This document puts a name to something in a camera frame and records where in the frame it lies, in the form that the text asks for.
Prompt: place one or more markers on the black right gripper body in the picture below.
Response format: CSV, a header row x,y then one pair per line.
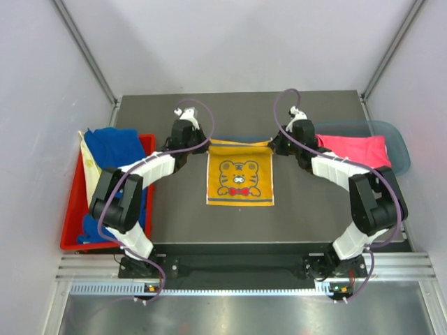
x,y
283,147

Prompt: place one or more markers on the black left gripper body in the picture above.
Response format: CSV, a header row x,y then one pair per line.
x,y
196,139

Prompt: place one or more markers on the yellow hello towel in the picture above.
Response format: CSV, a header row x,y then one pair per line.
x,y
239,174

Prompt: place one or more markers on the pink towel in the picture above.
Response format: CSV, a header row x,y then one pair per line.
x,y
370,151

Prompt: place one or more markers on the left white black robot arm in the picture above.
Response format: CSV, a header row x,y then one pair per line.
x,y
116,201

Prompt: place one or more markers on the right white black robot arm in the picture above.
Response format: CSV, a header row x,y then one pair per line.
x,y
376,201

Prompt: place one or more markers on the blue terry towel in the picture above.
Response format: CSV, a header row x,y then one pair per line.
x,y
111,147

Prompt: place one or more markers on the translucent blue plastic container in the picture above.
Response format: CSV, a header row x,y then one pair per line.
x,y
395,145

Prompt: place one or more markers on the cream patterned towel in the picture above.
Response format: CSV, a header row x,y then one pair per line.
x,y
92,172

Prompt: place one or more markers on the red plastic bin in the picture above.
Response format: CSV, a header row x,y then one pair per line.
x,y
77,206

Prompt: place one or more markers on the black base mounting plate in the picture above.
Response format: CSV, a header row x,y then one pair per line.
x,y
297,265

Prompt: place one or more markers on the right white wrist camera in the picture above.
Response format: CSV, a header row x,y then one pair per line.
x,y
295,115

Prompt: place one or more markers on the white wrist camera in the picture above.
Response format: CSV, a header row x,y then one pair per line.
x,y
188,114
295,115

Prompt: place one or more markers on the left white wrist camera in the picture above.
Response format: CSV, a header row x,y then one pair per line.
x,y
188,114

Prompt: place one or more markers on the aluminium extrusion rail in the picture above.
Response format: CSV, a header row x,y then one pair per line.
x,y
387,267

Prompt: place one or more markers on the right aluminium frame post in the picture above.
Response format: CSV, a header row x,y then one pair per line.
x,y
393,47

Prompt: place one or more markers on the aluminium frame post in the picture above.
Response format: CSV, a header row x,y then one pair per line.
x,y
393,47
84,49

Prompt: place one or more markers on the left aluminium frame post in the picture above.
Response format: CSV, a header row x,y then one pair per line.
x,y
84,49

